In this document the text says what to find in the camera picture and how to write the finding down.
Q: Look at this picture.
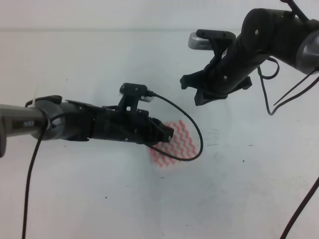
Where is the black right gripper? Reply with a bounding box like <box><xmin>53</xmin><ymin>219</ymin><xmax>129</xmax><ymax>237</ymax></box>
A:
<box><xmin>180</xmin><ymin>37</ymin><xmax>264</xmax><ymax>106</ymax></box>

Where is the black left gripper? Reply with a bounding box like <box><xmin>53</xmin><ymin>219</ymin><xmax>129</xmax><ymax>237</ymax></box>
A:
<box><xmin>90</xmin><ymin>107</ymin><xmax>174</xmax><ymax>144</ymax></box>

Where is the pink white wavy towel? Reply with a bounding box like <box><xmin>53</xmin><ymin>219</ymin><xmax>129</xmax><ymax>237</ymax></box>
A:
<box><xmin>149</xmin><ymin>118</ymin><xmax>200</xmax><ymax>170</ymax></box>

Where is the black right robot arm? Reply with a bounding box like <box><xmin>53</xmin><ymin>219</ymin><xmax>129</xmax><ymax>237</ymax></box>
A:
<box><xmin>180</xmin><ymin>0</ymin><xmax>319</xmax><ymax>106</ymax></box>

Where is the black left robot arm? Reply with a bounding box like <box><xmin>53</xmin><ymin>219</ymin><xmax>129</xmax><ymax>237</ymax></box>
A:
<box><xmin>0</xmin><ymin>95</ymin><xmax>174</xmax><ymax>156</ymax></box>

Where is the black left camera cable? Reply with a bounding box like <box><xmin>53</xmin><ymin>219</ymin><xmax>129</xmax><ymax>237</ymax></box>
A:
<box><xmin>21</xmin><ymin>91</ymin><xmax>204</xmax><ymax>239</ymax></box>

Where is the black camera cable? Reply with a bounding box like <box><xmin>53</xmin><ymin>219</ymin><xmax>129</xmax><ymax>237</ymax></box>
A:
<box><xmin>256</xmin><ymin>57</ymin><xmax>319</xmax><ymax>239</ymax></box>
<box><xmin>21</xmin><ymin>91</ymin><xmax>204</xmax><ymax>239</ymax></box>

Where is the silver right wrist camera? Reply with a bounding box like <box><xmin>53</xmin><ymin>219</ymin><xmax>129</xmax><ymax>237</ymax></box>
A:
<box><xmin>187</xmin><ymin>29</ymin><xmax>237</xmax><ymax>59</ymax></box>

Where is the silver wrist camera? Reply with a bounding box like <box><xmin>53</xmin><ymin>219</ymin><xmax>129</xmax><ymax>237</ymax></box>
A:
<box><xmin>118</xmin><ymin>83</ymin><xmax>155</xmax><ymax>112</ymax></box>
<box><xmin>187</xmin><ymin>29</ymin><xmax>237</xmax><ymax>59</ymax></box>

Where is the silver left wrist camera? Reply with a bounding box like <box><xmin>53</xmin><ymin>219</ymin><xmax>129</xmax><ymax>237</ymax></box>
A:
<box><xmin>118</xmin><ymin>83</ymin><xmax>155</xmax><ymax>112</ymax></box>

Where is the black right camera cable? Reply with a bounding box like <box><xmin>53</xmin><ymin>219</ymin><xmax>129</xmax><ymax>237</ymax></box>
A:
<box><xmin>256</xmin><ymin>57</ymin><xmax>319</xmax><ymax>239</ymax></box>

